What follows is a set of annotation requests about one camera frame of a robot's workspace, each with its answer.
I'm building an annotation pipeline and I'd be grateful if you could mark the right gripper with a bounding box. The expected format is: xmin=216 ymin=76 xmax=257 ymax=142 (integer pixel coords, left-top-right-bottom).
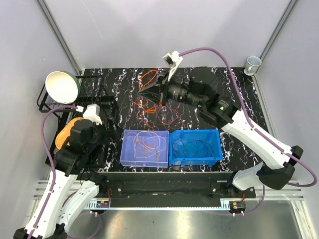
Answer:
xmin=138 ymin=69 xmax=204 ymax=109

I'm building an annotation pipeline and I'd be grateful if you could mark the orange cable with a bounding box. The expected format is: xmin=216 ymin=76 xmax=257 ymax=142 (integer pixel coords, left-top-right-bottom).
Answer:
xmin=133 ymin=69 xmax=162 ymax=130

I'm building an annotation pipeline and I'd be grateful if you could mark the white cable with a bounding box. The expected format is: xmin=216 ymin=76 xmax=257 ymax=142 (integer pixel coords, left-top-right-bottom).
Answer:
xmin=132 ymin=134 xmax=167 ymax=160

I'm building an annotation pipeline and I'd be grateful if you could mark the pink cable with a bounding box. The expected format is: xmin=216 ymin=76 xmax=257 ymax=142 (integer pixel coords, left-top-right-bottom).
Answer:
xmin=133 ymin=135 xmax=162 ymax=160

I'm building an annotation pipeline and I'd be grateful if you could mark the blue cable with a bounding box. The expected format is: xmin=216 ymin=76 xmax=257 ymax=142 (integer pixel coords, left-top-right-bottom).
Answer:
xmin=179 ymin=134 xmax=207 ymax=159

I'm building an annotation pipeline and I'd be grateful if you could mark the black cable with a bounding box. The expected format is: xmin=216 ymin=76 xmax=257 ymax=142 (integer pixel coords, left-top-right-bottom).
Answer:
xmin=171 ymin=138 xmax=214 ymax=159

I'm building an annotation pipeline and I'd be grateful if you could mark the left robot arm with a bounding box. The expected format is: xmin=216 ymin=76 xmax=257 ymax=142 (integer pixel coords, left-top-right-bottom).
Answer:
xmin=13 ymin=119 xmax=111 ymax=239

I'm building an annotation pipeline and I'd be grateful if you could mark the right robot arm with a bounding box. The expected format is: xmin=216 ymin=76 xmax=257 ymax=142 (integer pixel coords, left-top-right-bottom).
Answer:
xmin=138 ymin=70 xmax=303 ymax=198

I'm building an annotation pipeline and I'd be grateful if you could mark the purple plastic bin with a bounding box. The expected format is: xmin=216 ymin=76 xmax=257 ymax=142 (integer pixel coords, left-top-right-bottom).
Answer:
xmin=120 ymin=129 xmax=169 ymax=168

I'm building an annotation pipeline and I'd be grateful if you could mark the orange woven plate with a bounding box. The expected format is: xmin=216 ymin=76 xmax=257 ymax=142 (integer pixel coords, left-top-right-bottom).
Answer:
xmin=55 ymin=117 xmax=84 ymax=149

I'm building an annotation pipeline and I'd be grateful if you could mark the white bowl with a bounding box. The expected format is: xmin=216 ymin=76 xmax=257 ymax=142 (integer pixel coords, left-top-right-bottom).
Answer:
xmin=45 ymin=71 xmax=80 ymax=104

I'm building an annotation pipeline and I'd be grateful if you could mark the blue plastic bin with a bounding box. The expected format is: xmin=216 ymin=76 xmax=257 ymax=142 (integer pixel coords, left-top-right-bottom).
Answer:
xmin=168 ymin=129 xmax=223 ymax=167

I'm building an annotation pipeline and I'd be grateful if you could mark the white mug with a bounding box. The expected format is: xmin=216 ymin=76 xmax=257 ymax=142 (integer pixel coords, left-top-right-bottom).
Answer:
xmin=244 ymin=56 xmax=262 ymax=76

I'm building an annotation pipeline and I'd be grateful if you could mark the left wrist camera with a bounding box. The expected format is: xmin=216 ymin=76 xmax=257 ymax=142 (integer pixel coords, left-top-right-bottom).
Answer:
xmin=83 ymin=104 xmax=102 ymax=125

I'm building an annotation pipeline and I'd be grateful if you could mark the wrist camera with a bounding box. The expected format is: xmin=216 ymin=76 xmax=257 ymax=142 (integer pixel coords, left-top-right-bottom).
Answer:
xmin=163 ymin=51 xmax=183 ymax=82
xmin=83 ymin=104 xmax=102 ymax=125

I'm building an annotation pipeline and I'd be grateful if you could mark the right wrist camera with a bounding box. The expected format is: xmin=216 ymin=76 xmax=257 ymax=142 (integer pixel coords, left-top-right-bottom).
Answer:
xmin=163 ymin=51 xmax=183 ymax=82

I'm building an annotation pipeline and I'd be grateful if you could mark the black wire dish rack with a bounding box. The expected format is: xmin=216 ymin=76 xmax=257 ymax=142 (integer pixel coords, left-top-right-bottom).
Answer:
xmin=36 ymin=74 xmax=119 ymax=170

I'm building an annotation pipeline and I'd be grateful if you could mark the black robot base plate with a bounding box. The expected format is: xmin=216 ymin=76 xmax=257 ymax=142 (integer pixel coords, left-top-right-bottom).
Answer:
xmin=100 ymin=172 xmax=256 ymax=210

